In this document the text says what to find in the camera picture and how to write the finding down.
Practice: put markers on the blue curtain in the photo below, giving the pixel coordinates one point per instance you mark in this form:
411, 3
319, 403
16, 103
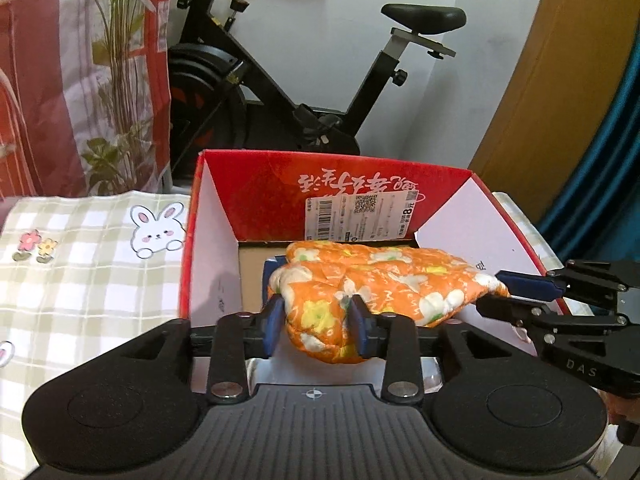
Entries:
610, 185

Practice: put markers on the black exercise bike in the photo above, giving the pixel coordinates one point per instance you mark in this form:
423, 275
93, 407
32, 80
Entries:
280, 90

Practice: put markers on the orange floral cloth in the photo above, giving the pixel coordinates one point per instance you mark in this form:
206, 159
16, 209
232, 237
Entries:
400, 285

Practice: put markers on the red and pink curtain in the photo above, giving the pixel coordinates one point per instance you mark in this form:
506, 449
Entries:
45, 85

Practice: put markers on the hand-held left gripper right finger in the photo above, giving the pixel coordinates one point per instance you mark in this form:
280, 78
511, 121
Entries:
357, 321

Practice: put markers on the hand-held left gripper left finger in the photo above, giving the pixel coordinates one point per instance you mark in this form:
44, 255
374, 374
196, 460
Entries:
274, 321

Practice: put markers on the tall green plant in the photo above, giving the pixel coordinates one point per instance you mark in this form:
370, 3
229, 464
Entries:
122, 75

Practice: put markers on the green checked tablecloth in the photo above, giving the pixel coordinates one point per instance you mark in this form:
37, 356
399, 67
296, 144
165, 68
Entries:
75, 285

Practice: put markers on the red strawberry cardboard box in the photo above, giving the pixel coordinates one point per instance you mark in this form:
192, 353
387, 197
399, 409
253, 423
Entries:
260, 175

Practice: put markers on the wooden door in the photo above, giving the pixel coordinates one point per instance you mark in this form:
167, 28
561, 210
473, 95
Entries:
550, 85

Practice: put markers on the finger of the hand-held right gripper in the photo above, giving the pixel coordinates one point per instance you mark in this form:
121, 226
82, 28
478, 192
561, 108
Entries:
550, 322
530, 284

